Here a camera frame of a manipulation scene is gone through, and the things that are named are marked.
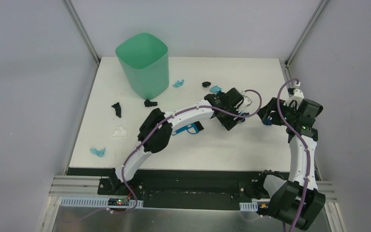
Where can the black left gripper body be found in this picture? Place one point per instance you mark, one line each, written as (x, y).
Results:
(227, 118)

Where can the black paper scrap near bin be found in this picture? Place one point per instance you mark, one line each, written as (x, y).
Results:
(149, 103)

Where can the black paper scrap top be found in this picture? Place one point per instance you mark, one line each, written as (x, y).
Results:
(206, 84)

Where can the light blue scrap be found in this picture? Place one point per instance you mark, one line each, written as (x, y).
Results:
(178, 83)
(215, 89)
(98, 152)

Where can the aluminium frame rail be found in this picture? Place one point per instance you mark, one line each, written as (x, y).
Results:
(68, 185)

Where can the blue hand brush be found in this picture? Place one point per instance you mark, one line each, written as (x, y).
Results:
(193, 128)

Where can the black paper scrap left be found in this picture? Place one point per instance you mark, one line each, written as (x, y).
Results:
(117, 109)

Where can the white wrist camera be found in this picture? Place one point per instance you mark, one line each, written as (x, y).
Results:
(295, 96)
(246, 102)

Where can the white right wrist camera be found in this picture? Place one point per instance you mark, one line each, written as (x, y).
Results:
(295, 96)

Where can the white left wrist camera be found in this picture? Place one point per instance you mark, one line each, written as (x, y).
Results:
(246, 102)

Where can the green plastic bin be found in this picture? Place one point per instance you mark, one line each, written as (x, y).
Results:
(144, 59)

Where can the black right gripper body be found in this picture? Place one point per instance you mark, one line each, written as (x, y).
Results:
(288, 111)

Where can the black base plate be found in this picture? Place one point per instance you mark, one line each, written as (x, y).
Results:
(211, 190)

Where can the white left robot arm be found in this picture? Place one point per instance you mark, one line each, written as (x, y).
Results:
(155, 132)

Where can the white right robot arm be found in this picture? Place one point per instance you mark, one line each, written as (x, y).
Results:
(295, 201)

